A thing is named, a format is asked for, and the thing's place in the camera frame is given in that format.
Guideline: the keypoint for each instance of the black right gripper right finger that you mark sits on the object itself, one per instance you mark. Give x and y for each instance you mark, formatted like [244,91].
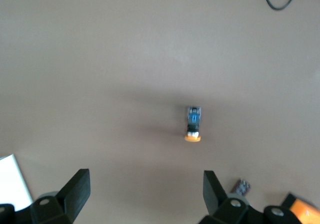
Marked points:
[215,196]

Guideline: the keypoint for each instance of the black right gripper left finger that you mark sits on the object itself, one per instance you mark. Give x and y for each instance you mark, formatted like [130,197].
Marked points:
[75,194]

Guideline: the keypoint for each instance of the white drawer cabinet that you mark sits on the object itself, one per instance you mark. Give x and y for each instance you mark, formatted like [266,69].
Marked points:
[12,179]

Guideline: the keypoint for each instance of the orange button enclosure box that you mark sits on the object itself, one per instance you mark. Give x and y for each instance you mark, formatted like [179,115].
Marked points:
[305,211]

